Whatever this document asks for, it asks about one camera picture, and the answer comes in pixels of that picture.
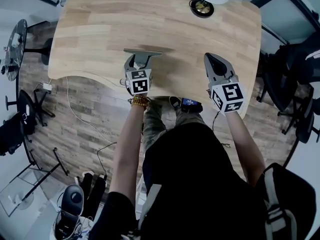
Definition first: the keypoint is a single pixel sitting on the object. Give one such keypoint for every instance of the person's right forearm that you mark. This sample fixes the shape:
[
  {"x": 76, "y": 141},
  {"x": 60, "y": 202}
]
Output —
[{"x": 245, "y": 144}]

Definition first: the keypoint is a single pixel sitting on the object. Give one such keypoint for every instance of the person's right shoe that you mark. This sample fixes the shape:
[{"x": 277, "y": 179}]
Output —
[{"x": 175, "y": 101}]

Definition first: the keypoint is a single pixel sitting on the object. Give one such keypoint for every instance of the black metal frame stand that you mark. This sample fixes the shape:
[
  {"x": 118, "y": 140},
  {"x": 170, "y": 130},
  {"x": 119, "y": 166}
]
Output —
[{"x": 37, "y": 169}]

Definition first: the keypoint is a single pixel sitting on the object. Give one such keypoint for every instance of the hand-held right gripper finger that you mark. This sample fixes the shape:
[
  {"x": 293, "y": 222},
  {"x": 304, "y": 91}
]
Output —
[
  {"x": 230, "y": 70},
  {"x": 208, "y": 66}
]

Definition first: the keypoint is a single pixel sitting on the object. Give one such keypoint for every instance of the round black table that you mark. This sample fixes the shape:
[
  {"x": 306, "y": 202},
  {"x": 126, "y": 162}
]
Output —
[{"x": 16, "y": 49}]

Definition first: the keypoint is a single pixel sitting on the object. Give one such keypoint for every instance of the black box device with label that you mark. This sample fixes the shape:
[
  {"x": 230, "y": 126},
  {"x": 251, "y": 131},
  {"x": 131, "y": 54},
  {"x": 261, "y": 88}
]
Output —
[{"x": 191, "y": 105}]

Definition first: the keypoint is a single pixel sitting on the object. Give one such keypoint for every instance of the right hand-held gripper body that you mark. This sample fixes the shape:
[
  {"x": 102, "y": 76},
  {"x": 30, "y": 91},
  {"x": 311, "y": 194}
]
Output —
[{"x": 228, "y": 94}]

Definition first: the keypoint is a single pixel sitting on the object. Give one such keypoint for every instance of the white power adapter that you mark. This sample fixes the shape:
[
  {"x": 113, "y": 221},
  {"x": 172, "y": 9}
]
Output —
[{"x": 47, "y": 86}]

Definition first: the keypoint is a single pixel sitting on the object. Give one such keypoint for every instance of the black office chair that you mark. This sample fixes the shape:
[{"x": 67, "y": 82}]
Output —
[
  {"x": 12, "y": 136},
  {"x": 308, "y": 124},
  {"x": 27, "y": 109},
  {"x": 280, "y": 89}
]

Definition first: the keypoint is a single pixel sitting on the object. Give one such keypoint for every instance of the person's camouflage trousers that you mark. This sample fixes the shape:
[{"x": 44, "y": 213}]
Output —
[{"x": 155, "y": 124}]

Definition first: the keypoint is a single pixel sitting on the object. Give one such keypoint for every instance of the person's left forearm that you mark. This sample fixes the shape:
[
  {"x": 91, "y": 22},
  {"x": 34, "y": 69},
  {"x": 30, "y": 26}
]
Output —
[{"x": 127, "y": 139}]

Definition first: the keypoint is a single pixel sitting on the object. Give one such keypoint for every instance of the gray and black device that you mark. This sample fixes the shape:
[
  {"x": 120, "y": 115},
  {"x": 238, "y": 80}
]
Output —
[{"x": 72, "y": 199}]

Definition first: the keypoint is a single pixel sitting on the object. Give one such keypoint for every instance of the dark bottle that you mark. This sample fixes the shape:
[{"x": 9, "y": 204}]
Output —
[{"x": 7, "y": 69}]

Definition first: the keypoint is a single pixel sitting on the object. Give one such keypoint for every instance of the black bag with white stripes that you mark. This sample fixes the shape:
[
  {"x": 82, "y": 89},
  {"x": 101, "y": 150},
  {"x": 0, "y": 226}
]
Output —
[{"x": 300, "y": 56}]

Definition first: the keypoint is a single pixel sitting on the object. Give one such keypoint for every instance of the white standing fan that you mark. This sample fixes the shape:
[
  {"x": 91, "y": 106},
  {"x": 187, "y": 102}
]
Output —
[{"x": 21, "y": 201}]

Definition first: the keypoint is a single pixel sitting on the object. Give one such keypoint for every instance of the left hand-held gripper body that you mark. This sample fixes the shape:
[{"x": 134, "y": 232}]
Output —
[{"x": 140, "y": 85}]

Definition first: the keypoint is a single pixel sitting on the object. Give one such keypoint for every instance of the grey metal plate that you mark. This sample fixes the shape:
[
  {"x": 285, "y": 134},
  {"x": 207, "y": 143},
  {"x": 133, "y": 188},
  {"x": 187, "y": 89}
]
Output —
[{"x": 142, "y": 52}]

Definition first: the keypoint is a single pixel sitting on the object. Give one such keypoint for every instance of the person's black shirt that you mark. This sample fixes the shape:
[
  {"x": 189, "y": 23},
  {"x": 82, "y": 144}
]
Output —
[{"x": 190, "y": 184}]

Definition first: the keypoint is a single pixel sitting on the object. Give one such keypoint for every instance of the small white box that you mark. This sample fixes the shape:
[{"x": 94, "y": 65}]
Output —
[{"x": 16, "y": 39}]

